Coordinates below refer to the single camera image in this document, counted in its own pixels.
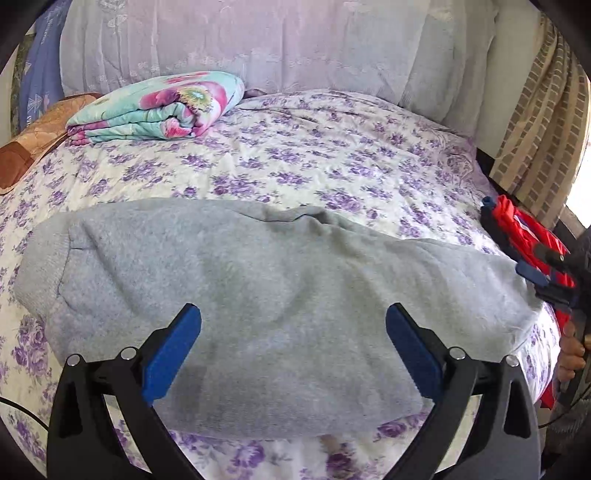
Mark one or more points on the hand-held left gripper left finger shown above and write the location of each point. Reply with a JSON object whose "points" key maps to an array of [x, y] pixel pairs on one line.
{"points": [[171, 350]]}

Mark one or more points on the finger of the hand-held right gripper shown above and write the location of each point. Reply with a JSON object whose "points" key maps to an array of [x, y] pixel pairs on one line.
{"points": [[535, 273], [491, 217]]}

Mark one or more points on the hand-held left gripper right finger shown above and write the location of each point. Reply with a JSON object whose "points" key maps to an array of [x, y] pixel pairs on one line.
{"points": [[418, 350]]}

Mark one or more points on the grey knitted sweater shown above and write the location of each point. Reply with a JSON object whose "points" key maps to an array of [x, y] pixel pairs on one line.
{"points": [[277, 300]]}

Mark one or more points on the person's right hand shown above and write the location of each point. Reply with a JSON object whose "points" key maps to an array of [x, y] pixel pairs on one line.
{"points": [[572, 350]]}

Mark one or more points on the beige brick-patterned curtain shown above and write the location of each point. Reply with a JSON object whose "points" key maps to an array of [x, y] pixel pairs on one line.
{"points": [[540, 120]]}

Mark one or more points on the person's grey clothing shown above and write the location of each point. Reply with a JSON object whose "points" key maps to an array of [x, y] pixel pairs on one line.
{"points": [[570, 438]]}

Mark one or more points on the purple floral bed sheet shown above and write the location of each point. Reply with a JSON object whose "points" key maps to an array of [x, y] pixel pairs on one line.
{"points": [[300, 152]]}

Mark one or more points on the brown quilted pillow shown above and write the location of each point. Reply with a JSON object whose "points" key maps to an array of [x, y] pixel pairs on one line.
{"points": [[37, 138]]}

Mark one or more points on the folded teal pink floral blanket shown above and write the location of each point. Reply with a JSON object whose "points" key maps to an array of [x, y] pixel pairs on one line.
{"points": [[175, 99]]}

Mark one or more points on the blue patterned cloth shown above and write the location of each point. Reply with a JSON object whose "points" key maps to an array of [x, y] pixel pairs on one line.
{"points": [[41, 69]]}

